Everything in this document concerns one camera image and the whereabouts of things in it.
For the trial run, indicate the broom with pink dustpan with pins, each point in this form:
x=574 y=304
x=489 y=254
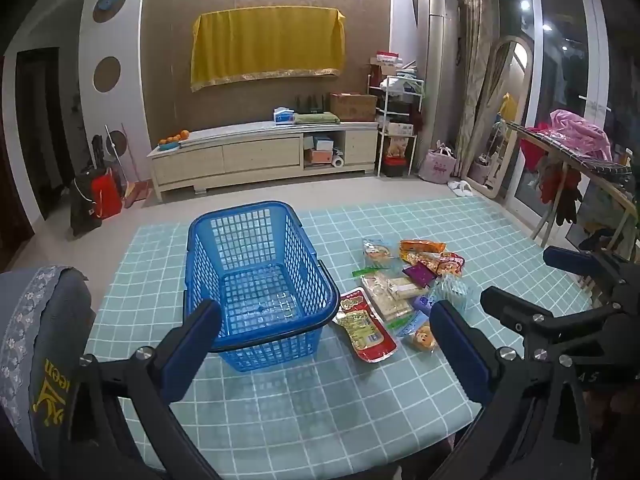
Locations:
x=135 y=190

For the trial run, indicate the red white box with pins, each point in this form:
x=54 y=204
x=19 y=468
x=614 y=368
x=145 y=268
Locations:
x=386 y=62

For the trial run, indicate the chair with grey lace cover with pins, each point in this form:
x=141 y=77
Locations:
x=35 y=340

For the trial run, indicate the standing air conditioner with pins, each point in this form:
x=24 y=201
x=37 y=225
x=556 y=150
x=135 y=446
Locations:
x=439 y=75

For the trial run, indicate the round wall decoration blue centre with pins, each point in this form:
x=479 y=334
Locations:
x=110 y=3

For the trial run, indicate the black crate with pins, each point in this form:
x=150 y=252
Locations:
x=395 y=166

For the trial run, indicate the black bag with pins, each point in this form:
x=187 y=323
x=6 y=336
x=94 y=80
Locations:
x=82 y=205

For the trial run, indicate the round brown wall decoration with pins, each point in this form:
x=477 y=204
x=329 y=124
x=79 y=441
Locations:
x=107 y=74
x=119 y=141

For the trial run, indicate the standing mirror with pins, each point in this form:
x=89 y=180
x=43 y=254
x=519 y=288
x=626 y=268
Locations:
x=505 y=115

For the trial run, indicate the green folded cloth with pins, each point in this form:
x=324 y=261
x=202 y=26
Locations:
x=316 y=118

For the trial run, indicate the blue white tissue box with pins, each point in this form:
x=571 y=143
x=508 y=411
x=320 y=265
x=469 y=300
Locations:
x=283 y=116

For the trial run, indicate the red snack packet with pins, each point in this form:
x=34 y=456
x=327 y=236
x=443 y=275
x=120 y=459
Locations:
x=365 y=327

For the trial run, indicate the cream TV cabinet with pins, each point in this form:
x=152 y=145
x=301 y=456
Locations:
x=250 y=155

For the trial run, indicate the small cracker packet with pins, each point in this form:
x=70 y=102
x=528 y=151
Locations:
x=407 y=289

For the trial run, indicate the dark wooden door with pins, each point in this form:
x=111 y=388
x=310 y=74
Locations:
x=37 y=130

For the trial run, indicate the blue plastic basket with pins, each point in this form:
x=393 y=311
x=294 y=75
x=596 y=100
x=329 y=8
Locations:
x=260 y=280

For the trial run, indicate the red garment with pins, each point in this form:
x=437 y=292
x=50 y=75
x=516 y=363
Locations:
x=542 y=165

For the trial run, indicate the glass sliding door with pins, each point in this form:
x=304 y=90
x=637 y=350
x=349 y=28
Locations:
x=560 y=60

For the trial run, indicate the black gloves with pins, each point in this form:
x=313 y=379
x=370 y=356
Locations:
x=569 y=200

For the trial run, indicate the patterned curtain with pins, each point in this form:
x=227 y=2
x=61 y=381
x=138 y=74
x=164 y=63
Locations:
x=472 y=70

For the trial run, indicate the long cracker packet green edge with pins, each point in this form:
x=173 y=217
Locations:
x=385 y=305

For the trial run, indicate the clear bluish snack bag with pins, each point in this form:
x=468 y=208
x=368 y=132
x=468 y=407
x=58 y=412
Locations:
x=450 y=292

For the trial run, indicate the blue plate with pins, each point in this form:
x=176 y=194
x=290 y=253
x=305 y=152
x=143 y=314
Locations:
x=169 y=146

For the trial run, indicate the small blue snack packet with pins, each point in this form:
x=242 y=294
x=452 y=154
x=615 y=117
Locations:
x=422 y=304

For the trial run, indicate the white tape roll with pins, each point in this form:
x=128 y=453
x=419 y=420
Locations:
x=338 y=160

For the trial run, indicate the white metal rack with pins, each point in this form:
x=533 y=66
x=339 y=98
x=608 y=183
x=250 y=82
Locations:
x=400 y=125

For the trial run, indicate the yellow cloth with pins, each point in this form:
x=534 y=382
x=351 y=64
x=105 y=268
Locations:
x=267 y=42

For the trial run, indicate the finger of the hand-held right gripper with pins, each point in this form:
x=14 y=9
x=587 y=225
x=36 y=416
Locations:
x=570 y=260
x=510 y=310

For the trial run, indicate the white slipper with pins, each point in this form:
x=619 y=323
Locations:
x=453 y=186
x=465 y=189

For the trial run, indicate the brown bun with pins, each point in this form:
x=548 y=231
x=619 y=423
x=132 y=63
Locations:
x=422 y=337

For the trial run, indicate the wooden clothes rack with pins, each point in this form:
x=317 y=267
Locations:
x=590 y=180

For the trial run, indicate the teal checked tablecloth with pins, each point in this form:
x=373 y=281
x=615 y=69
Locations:
x=300 y=410

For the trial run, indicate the brown cardboard box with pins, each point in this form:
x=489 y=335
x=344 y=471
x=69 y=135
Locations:
x=352 y=106

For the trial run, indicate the red bag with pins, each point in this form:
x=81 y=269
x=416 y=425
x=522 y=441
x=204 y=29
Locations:
x=106 y=194

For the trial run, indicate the pink cloth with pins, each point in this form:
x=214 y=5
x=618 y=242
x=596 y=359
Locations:
x=580 y=132

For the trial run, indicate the orange biscuit tube packet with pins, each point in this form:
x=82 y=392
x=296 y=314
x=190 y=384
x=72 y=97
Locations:
x=422 y=246

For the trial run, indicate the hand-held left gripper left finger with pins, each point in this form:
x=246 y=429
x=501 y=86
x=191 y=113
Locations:
x=192 y=345

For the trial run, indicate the purple snack packet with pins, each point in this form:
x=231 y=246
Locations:
x=417 y=275

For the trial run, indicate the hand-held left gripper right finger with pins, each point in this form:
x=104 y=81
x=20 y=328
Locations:
x=457 y=355

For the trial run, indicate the black router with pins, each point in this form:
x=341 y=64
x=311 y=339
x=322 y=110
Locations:
x=310 y=105

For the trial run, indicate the clear packet pale snack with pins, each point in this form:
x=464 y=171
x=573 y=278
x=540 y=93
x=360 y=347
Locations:
x=378 y=254

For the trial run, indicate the pink bag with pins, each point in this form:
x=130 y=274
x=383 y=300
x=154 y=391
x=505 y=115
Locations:
x=437 y=165

